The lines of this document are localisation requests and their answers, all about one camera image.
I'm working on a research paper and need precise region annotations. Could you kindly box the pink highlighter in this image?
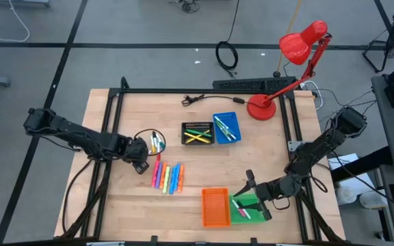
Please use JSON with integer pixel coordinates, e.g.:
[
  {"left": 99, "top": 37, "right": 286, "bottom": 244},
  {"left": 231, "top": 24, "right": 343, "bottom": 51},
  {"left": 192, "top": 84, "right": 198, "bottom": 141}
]
[{"left": 150, "top": 160, "right": 160, "bottom": 189}]

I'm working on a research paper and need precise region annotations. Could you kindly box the coiled black floor cable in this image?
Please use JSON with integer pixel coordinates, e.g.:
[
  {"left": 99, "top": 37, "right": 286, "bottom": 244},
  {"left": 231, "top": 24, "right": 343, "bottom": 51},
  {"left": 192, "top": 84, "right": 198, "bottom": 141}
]
[{"left": 215, "top": 0, "right": 241, "bottom": 79}]

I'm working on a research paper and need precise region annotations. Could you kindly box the orange highlighter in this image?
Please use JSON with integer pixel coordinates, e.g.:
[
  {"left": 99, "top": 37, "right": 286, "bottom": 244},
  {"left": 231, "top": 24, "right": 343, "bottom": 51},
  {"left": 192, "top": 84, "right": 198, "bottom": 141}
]
[
  {"left": 177, "top": 164, "right": 186, "bottom": 193},
  {"left": 159, "top": 161, "right": 168, "bottom": 190}
]

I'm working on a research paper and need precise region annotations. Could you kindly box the black perforated tray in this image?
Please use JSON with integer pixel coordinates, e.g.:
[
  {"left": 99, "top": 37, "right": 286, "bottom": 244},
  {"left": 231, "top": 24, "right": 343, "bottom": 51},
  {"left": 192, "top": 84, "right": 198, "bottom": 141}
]
[{"left": 212, "top": 76, "right": 298, "bottom": 96}]

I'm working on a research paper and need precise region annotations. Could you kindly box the grey metal mounting plate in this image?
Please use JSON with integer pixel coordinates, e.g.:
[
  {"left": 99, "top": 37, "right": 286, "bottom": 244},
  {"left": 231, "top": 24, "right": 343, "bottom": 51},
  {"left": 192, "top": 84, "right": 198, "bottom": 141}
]
[{"left": 287, "top": 140, "right": 304, "bottom": 153}]

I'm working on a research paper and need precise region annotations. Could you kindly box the yellow-green highlighter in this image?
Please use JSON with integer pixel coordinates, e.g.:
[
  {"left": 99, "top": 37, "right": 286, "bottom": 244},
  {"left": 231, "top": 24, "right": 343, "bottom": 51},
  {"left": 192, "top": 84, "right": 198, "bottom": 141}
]
[{"left": 161, "top": 166, "right": 171, "bottom": 195}]

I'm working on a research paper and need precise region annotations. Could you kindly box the black cable bundle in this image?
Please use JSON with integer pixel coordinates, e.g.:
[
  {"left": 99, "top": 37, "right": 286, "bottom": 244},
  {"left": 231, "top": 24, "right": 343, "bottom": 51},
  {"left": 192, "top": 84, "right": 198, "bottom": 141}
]
[{"left": 168, "top": 0, "right": 201, "bottom": 14}]

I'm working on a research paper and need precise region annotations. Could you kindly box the light blue slim marker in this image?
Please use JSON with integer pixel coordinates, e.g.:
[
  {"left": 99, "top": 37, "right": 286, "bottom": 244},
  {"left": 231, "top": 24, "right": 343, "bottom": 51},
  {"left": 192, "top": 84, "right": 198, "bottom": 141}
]
[{"left": 221, "top": 124, "right": 237, "bottom": 141}]

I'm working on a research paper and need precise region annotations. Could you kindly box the black desk beam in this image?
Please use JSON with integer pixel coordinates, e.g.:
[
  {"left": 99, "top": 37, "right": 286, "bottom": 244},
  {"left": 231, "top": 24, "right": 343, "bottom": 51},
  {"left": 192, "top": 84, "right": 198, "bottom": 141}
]
[{"left": 330, "top": 146, "right": 394, "bottom": 184}]

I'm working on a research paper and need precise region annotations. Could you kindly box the red desk lamp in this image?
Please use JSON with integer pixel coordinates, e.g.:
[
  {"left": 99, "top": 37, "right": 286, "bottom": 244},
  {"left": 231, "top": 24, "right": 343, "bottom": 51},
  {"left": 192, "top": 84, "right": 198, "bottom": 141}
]
[{"left": 246, "top": 20, "right": 333, "bottom": 122}]

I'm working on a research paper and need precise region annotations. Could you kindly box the orange plastic basket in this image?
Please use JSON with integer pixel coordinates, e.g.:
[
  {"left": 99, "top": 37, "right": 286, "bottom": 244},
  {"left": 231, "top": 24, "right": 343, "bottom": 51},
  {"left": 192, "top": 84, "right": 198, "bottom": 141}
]
[{"left": 201, "top": 187, "right": 232, "bottom": 228}]

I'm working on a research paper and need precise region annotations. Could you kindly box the white power cable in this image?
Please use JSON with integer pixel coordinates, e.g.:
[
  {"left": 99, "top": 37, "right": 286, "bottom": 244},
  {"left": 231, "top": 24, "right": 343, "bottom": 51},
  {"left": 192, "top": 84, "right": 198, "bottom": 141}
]
[{"left": 298, "top": 80, "right": 325, "bottom": 111}]

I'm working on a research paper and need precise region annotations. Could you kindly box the white slim marker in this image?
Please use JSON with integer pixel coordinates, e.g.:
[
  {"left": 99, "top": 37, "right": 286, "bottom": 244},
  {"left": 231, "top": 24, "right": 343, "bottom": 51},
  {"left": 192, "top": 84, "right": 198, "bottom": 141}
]
[{"left": 213, "top": 115, "right": 237, "bottom": 136}]

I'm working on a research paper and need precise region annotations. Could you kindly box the black plastic basket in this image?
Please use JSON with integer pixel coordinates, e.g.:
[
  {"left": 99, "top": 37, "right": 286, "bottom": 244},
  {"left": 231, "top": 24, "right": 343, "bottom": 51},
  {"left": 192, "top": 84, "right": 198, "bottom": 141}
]
[{"left": 181, "top": 120, "right": 216, "bottom": 146}]

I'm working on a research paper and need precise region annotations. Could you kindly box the blue highlighter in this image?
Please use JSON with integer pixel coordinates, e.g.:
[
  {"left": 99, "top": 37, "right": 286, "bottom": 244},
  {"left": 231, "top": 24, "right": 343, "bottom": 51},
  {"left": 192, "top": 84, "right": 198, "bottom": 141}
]
[
  {"left": 168, "top": 166, "right": 177, "bottom": 195},
  {"left": 172, "top": 163, "right": 181, "bottom": 193}
]

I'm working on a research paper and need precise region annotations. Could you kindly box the white paper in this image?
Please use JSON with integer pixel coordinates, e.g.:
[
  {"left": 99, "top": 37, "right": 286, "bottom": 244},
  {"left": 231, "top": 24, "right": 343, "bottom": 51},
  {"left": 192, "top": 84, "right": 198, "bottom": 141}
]
[{"left": 326, "top": 152, "right": 367, "bottom": 197}]

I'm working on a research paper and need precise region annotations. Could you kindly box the yellow floor cable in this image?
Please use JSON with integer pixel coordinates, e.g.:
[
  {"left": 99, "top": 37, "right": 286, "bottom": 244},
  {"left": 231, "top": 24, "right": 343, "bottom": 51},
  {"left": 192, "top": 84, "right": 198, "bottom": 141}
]
[{"left": 276, "top": 0, "right": 302, "bottom": 78}]

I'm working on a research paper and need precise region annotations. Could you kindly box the light green slim marker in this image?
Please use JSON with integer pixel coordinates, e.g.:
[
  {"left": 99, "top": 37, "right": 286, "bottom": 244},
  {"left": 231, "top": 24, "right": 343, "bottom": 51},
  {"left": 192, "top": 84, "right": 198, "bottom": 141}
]
[{"left": 217, "top": 121, "right": 232, "bottom": 141}]

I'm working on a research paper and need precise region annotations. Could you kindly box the blue plastic basket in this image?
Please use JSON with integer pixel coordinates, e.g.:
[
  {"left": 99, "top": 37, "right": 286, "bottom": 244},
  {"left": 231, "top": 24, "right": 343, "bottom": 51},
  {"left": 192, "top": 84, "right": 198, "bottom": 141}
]
[{"left": 212, "top": 111, "right": 243, "bottom": 145}]

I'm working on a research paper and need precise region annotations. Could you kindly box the black lamp cord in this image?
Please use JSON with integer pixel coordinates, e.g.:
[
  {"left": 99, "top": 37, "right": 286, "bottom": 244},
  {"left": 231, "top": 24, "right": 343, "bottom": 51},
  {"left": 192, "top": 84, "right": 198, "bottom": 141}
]
[{"left": 181, "top": 94, "right": 252, "bottom": 108}]

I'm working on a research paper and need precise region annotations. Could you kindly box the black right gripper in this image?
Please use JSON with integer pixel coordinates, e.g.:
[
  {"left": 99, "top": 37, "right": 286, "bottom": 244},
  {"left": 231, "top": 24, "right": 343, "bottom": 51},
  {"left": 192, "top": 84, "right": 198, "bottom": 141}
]
[{"left": 233, "top": 169, "right": 277, "bottom": 221}]

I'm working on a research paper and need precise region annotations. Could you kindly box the clear plastic cup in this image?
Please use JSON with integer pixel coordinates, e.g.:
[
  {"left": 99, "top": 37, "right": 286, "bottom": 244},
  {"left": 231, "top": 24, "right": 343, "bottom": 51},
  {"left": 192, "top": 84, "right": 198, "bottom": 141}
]
[
  {"left": 359, "top": 191, "right": 389, "bottom": 210},
  {"left": 335, "top": 185, "right": 358, "bottom": 206}
]

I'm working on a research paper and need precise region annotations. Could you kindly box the black arm base cable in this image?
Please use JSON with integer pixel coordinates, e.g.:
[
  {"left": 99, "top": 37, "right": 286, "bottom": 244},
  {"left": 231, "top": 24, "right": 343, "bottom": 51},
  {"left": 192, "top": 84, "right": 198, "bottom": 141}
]
[{"left": 61, "top": 159, "right": 95, "bottom": 237}]

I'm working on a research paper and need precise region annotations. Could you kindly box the black aluminium table frame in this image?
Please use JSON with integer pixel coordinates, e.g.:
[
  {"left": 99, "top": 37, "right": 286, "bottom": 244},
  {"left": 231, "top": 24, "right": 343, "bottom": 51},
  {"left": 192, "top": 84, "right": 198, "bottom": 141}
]
[{"left": 53, "top": 76, "right": 347, "bottom": 246}]

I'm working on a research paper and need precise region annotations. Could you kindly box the purple highlighter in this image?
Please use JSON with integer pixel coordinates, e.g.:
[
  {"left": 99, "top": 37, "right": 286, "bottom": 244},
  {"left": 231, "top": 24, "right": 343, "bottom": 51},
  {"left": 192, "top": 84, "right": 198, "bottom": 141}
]
[{"left": 155, "top": 162, "right": 164, "bottom": 190}]

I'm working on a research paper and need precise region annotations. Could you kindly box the grey cart base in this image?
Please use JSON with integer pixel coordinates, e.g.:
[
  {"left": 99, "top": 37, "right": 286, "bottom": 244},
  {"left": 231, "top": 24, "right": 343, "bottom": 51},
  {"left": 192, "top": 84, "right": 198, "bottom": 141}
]
[{"left": 0, "top": 0, "right": 51, "bottom": 8}]

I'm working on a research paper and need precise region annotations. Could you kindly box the white floor cable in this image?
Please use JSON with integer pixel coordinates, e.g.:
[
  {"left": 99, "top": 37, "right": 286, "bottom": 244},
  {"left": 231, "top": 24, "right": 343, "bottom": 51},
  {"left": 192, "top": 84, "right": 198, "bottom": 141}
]
[{"left": 0, "top": 0, "right": 31, "bottom": 44}]

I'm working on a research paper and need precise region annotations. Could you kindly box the green plastic basket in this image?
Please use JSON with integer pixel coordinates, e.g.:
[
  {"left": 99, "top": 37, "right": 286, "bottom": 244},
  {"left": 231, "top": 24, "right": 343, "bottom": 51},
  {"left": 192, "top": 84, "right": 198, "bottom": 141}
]
[{"left": 228, "top": 193, "right": 268, "bottom": 225}]

